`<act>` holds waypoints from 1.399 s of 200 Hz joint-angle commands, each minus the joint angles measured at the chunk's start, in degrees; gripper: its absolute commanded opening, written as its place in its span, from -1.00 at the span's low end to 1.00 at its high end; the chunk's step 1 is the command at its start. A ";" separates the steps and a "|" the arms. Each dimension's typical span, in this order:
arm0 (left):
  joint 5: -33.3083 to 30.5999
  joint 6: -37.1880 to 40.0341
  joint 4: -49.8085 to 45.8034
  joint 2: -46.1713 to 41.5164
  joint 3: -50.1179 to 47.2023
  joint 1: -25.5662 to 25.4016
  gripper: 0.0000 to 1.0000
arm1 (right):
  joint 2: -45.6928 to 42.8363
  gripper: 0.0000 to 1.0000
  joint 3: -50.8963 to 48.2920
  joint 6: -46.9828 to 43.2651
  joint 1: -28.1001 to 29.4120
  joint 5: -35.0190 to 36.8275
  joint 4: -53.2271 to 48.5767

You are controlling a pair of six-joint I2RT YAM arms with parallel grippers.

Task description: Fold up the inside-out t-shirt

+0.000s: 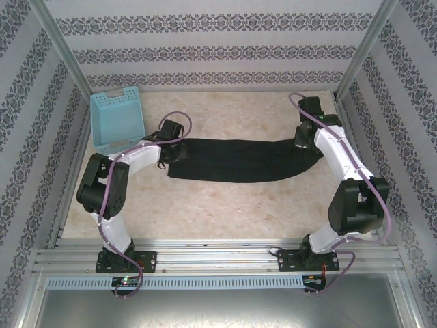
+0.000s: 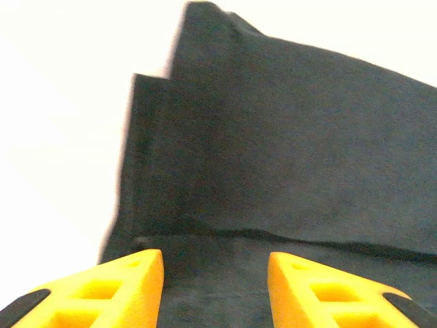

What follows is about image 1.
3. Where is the black t-shirt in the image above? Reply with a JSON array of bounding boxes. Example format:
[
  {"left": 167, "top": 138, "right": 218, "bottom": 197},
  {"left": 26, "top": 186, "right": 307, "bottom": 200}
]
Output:
[{"left": 167, "top": 137, "right": 324, "bottom": 186}]

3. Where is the light blue plastic basket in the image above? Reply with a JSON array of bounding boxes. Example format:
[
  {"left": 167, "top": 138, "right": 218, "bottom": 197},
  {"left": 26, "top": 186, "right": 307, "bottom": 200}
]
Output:
[{"left": 89, "top": 86, "right": 148, "bottom": 155}]

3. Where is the small circuit board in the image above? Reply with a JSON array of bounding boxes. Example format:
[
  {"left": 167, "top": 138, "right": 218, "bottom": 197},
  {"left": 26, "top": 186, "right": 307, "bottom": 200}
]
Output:
[
  {"left": 111, "top": 276, "right": 143, "bottom": 288},
  {"left": 303, "top": 274, "right": 327, "bottom": 286}
]

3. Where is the grey sheet metal shelf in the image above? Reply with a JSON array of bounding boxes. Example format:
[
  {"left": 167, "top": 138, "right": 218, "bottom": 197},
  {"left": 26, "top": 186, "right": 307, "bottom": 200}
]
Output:
[{"left": 32, "top": 288, "right": 416, "bottom": 328}]

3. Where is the aluminium side rail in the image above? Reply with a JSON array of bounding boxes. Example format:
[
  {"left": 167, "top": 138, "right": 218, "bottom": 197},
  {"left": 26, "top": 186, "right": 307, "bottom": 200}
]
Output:
[
  {"left": 46, "top": 97, "right": 97, "bottom": 249},
  {"left": 333, "top": 95, "right": 424, "bottom": 328}
]

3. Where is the long aluminium mounting rail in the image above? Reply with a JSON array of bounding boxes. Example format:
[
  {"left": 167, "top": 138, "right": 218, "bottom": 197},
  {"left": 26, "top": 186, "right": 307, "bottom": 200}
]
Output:
[{"left": 33, "top": 238, "right": 408, "bottom": 275}]

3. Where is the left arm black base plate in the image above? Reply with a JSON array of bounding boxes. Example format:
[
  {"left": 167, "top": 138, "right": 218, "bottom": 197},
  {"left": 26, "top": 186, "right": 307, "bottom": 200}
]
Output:
[{"left": 96, "top": 251, "right": 158, "bottom": 274}]

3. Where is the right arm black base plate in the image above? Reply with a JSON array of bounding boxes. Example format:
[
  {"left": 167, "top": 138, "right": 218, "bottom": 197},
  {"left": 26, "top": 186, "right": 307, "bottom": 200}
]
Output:
[{"left": 277, "top": 247, "right": 341, "bottom": 273}]

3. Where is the grey slotted cable duct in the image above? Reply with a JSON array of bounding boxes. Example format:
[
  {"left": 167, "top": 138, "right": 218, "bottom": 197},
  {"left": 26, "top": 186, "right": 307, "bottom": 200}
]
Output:
[{"left": 45, "top": 275, "right": 305, "bottom": 290}]

